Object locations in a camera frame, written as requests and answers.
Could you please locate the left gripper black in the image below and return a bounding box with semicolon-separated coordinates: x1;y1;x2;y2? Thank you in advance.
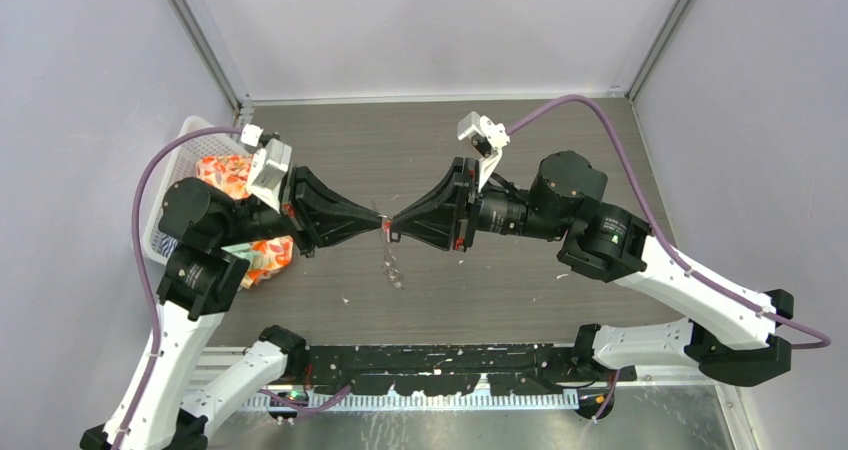
216;159;383;255

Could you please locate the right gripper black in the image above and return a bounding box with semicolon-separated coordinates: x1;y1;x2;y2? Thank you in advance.
389;155;568;251

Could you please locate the silver perforated keyring plate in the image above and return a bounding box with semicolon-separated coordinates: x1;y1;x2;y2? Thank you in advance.
371;200;403;290

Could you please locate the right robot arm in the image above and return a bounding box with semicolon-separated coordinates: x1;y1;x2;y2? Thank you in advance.
388;151;794;387

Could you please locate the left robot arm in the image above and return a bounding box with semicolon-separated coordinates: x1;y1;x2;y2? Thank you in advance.
80;166;383;449

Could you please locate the orange floral cloth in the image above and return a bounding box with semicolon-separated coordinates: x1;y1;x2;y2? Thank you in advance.
196;155;294;289

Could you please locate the white plastic basket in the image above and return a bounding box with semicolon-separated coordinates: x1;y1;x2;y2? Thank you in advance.
139;134;249;265

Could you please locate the blue striped cloth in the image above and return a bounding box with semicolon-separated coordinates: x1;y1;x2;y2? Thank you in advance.
160;235;179;258

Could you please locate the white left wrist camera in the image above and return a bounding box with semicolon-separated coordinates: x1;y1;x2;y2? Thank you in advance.
240;124;292;213

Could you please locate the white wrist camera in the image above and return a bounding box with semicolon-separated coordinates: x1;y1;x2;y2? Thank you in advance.
240;124;292;213
457;111;510;191

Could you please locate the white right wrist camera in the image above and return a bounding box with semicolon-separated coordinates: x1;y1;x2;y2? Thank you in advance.
457;111;510;191

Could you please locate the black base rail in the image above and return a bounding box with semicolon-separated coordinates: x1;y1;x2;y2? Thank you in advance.
278;343;614;397

